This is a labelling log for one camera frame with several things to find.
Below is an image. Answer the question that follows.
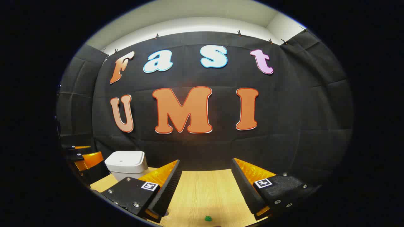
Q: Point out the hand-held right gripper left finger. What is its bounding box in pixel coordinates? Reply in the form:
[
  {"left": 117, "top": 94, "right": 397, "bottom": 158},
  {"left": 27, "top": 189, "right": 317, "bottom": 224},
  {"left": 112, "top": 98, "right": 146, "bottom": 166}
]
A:
[{"left": 100, "top": 159, "right": 183, "bottom": 223}]

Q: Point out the black backdrop cloth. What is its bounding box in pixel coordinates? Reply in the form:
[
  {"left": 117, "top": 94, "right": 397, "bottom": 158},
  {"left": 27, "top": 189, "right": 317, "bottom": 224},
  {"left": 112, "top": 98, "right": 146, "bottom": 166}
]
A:
[{"left": 56, "top": 27, "right": 354, "bottom": 189}]

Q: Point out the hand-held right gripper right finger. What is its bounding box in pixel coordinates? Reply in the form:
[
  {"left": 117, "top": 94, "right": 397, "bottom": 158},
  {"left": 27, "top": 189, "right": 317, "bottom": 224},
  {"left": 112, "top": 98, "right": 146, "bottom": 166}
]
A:
[{"left": 231, "top": 158, "right": 322, "bottom": 221}]

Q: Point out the wooden desktop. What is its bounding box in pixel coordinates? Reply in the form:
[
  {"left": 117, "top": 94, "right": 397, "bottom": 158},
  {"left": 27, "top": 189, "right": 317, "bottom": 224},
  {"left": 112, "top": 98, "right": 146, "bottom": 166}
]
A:
[{"left": 90, "top": 167, "right": 272, "bottom": 227}]

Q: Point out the white desktop garbage bin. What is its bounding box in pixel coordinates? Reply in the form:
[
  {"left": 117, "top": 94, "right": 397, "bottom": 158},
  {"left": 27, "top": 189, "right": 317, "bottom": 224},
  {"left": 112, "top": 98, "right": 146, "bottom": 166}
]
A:
[{"left": 104, "top": 151, "right": 149, "bottom": 182}]

